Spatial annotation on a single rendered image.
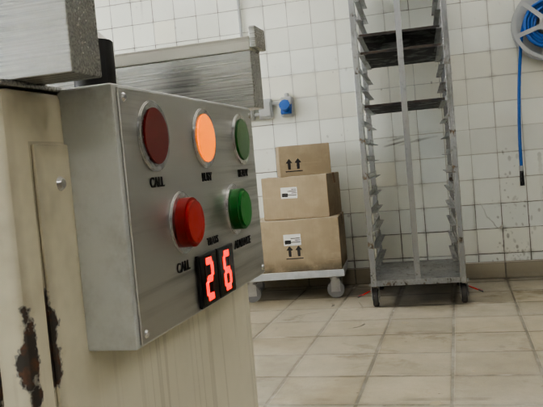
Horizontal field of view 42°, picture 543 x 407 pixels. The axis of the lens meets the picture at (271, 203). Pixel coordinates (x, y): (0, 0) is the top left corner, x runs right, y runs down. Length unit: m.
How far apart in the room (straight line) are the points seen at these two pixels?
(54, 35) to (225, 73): 0.29
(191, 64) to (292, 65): 3.97
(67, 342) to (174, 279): 0.08
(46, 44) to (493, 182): 4.18
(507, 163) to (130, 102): 4.12
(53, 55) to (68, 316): 0.13
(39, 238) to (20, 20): 0.10
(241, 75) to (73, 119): 0.26
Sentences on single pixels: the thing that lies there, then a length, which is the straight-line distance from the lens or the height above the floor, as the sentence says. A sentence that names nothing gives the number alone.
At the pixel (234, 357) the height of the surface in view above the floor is 0.63.
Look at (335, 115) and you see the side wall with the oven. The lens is 4.51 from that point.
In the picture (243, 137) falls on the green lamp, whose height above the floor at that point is 0.81.
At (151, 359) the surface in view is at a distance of 0.47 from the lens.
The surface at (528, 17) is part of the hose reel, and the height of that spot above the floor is 1.49.
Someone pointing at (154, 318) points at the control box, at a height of 0.71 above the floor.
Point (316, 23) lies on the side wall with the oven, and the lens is 4.60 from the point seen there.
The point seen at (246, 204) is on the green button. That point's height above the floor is 0.76.
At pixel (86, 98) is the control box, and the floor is 0.83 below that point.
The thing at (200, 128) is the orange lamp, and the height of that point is 0.82.
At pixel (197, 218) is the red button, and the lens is 0.44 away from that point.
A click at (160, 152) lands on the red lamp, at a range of 0.41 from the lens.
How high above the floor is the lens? 0.79
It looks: 3 degrees down
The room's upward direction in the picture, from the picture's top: 5 degrees counter-clockwise
